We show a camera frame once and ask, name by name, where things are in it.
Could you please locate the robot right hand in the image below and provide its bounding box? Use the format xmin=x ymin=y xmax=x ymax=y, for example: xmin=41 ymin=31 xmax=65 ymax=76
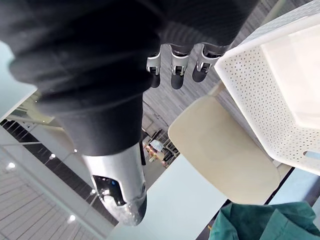
xmin=0 ymin=0 xmax=254 ymax=227

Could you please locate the white perforated laundry basket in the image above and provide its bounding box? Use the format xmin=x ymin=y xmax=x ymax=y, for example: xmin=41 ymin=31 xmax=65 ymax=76
xmin=214 ymin=0 xmax=320 ymax=176

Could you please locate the teal green garment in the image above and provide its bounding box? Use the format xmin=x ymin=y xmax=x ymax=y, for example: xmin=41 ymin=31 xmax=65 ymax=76
xmin=208 ymin=201 xmax=320 ymax=240

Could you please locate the beige plastic chair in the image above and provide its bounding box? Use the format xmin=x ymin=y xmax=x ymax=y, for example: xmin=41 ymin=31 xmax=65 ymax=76
xmin=167 ymin=84 xmax=292 ymax=206

